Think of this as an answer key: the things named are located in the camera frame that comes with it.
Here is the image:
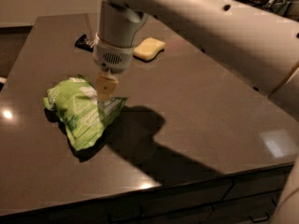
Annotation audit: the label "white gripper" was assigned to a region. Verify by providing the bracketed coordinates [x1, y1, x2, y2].
[93, 34, 134, 102]

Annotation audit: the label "yellow sponge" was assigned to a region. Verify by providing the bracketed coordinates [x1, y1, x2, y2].
[134, 37, 165, 62]

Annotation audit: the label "green rice chip bag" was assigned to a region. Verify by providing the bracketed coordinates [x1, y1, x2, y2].
[43, 76, 127, 151]

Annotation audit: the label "black snack bar wrapper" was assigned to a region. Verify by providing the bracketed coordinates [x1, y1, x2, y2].
[75, 35, 94, 52]

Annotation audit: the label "dark cabinet drawers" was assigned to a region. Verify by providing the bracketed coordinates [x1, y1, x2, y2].
[0, 163, 292, 224]

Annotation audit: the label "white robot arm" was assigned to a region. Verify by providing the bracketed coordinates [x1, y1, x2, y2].
[93, 0, 299, 120]

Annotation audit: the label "black drawer handle lower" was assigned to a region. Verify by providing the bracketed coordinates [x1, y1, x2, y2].
[249, 213, 270, 224]

